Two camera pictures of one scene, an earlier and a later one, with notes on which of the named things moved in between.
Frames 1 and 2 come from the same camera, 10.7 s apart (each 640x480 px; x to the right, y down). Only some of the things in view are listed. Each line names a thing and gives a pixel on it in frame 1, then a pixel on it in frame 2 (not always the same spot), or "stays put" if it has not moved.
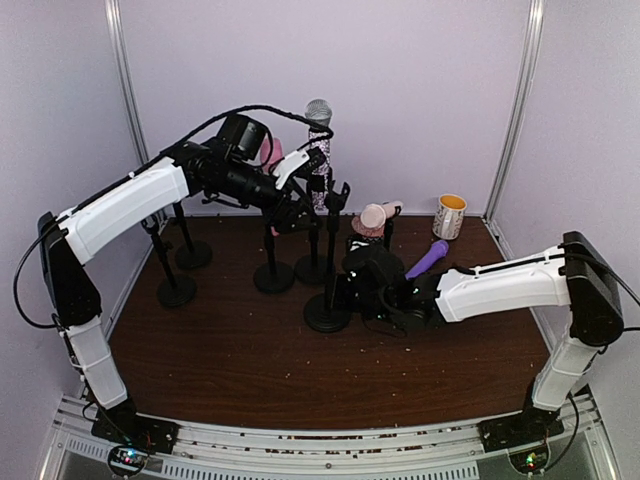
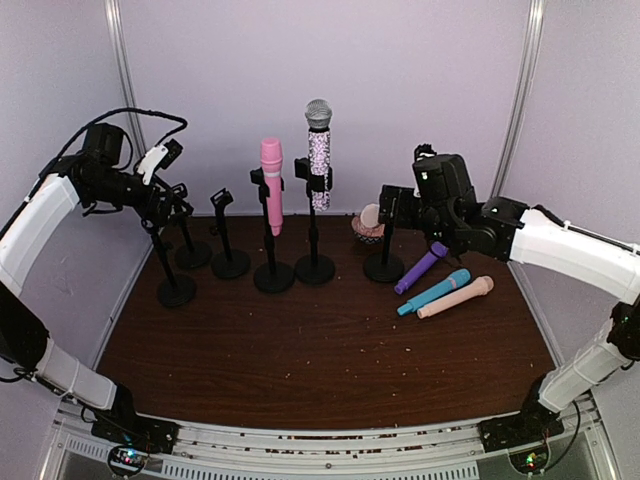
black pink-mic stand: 273,276 stays put
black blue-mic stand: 330,312 -> 230,263
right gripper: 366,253 -> 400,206
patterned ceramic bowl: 365,231 stays put
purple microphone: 438,250 stays put
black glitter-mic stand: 317,269 stays put
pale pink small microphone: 374,216 stays put
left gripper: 285,222 -> 159,215
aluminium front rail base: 444,451 stays put
